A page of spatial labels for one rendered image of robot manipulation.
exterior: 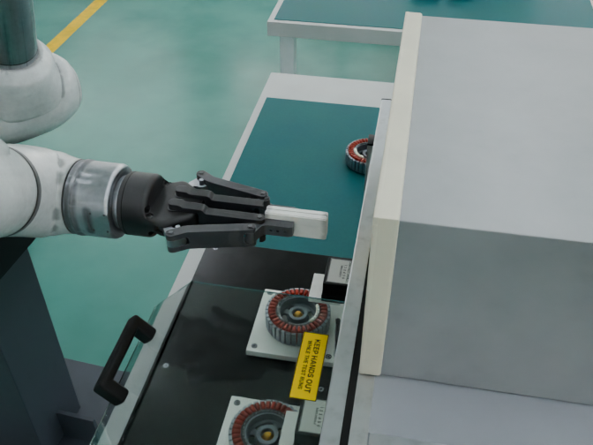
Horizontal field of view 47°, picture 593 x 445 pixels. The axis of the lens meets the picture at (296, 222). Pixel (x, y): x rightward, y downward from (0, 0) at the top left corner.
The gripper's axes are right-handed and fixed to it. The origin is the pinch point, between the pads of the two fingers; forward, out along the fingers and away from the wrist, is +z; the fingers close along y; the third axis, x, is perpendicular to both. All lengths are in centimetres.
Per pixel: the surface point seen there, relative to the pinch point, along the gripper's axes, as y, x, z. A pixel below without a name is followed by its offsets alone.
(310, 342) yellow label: 7.2, -11.7, 2.9
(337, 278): -18.7, -26.2, 3.0
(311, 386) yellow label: 13.3, -11.7, 4.2
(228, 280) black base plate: -30, -41, -19
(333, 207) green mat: -58, -43, -3
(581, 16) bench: -177, -44, 64
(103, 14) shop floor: -316, -119, -180
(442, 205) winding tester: 11.6, 13.5, 14.8
